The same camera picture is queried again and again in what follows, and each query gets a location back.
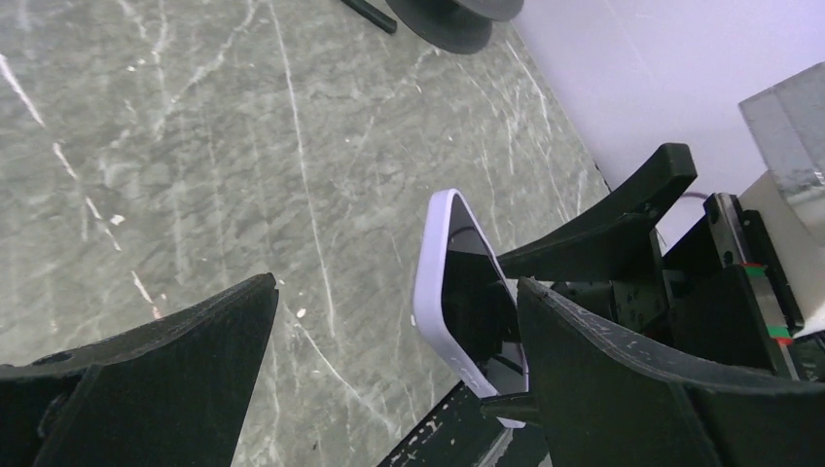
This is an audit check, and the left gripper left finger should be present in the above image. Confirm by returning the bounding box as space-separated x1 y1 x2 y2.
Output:
1 273 278 466

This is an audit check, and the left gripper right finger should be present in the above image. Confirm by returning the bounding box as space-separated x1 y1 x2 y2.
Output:
482 278 824 466

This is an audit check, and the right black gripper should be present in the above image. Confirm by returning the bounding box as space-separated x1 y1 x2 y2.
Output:
498 143 824 380

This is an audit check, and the phone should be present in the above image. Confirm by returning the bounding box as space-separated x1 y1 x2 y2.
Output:
412 189 529 399

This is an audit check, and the black filament spool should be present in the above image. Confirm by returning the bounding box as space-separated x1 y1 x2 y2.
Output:
386 0 524 54

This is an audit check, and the black base frame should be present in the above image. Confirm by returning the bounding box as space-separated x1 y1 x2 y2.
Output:
379 383 552 467

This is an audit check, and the small black handled hammer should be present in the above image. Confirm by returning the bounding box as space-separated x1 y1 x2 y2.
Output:
341 0 397 35

